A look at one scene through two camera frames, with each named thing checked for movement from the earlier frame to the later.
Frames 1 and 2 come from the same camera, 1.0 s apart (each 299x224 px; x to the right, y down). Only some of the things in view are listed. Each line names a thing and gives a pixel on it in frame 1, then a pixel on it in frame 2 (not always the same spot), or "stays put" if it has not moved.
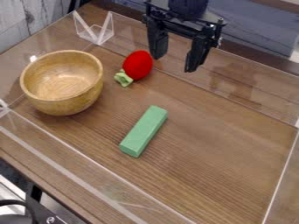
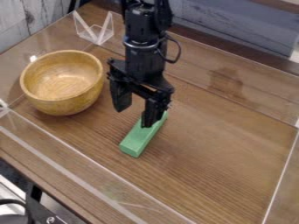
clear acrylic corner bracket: (98, 33) stays put
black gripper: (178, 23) → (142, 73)
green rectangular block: (144, 131) stays put
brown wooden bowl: (62, 81) stays put
